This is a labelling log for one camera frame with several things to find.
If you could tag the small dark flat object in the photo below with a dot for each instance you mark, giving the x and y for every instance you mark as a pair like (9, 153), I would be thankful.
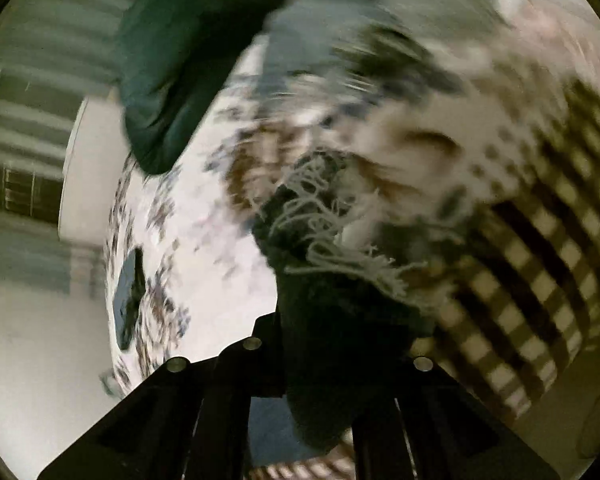
(128, 295)

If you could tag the checkered blanket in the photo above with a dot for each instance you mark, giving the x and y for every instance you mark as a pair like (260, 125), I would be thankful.
(540, 280)

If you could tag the grey-blue cloth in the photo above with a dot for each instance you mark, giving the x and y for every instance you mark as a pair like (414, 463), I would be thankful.
(320, 45)

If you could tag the white printed bed sheet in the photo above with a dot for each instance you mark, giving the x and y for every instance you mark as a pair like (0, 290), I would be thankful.
(190, 220)

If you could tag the dark frayed pants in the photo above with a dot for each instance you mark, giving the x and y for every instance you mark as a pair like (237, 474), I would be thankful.
(330, 320)

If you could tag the dark green cloth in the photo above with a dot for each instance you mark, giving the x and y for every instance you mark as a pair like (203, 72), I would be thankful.
(180, 65)

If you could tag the striped curtain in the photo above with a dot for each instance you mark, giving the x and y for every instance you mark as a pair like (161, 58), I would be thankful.
(45, 60)

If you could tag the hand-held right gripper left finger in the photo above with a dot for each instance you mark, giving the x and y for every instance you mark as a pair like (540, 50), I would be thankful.
(266, 360)

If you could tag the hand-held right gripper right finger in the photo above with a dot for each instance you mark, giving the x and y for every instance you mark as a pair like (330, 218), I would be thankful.
(422, 400)

